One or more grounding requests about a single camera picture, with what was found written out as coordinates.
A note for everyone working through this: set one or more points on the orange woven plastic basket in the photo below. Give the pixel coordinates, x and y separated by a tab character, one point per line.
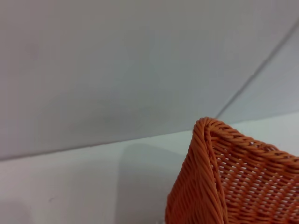
233	182

